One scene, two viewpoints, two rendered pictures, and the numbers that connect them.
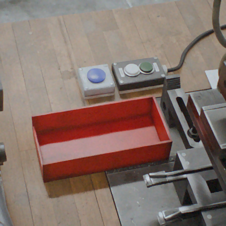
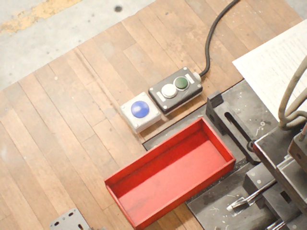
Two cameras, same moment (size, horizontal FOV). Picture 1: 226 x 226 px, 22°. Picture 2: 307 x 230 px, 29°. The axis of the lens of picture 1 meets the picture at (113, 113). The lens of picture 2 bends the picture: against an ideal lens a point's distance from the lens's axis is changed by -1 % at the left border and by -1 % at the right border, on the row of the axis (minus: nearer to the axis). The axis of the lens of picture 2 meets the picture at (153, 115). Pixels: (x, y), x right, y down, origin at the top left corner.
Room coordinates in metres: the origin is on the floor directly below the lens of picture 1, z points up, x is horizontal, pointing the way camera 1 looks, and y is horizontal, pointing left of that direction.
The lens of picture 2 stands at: (0.31, 0.12, 2.11)
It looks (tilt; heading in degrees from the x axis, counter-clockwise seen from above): 66 degrees down; 349
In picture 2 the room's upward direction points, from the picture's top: 5 degrees counter-clockwise
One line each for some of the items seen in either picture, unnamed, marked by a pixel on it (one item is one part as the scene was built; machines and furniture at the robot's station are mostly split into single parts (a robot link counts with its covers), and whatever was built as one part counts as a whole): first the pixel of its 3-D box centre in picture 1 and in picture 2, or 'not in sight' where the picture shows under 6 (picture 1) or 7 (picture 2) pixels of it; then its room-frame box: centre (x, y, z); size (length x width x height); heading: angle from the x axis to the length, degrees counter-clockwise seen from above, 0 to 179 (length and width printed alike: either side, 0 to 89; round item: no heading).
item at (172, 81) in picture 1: (174, 100); (220, 113); (0.79, -0.12, 0.95); 0.06 x 0.03 x 0.09; 19
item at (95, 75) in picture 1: (96, 77); (140, 109); (0.86, 0.04, 0.93); 0.04 x 0.04 x 0.02
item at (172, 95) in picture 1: (185, 125); (239, 136); (0.73, -0.14, 0.95); 0.15 x 0.03 x 0.10; 19
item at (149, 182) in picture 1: (164, 177); (244, 202); (0.58, -0.10, 0.98); 0.07 x 0.02 x 0.01; 109
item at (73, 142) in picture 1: (100, 137); (170, 174); (0.70, 0.02, 0.93); 0.25 x 0.12 x 0.06; 109
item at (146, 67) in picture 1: (145, 69); (181, 84); (0.89, -0.06, 0.93); 0.03 x 0.03 x 0.02
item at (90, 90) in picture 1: (96, 85); (140, 115); (0.86, 0.04, 0.90); 0.07 x 0.07 x 0.06; 19
